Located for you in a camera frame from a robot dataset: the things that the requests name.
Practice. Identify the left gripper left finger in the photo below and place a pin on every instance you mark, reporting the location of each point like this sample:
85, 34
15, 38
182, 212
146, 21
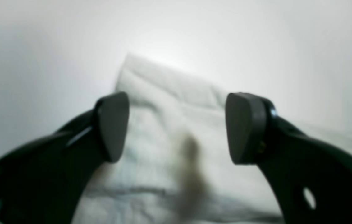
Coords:
42, 181

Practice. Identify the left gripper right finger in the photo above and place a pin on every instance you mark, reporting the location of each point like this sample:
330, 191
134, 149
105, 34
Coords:
311, 179

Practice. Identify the grey t-shirt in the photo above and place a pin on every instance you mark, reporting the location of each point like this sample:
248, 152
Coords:
175, 167

